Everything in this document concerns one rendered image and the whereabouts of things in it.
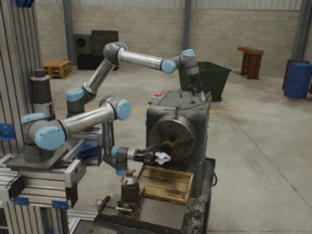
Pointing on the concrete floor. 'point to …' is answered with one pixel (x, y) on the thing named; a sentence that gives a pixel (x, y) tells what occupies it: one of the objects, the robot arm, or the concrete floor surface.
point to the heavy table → (252, 52)
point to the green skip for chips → (207, 79)
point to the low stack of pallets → (57, 68)
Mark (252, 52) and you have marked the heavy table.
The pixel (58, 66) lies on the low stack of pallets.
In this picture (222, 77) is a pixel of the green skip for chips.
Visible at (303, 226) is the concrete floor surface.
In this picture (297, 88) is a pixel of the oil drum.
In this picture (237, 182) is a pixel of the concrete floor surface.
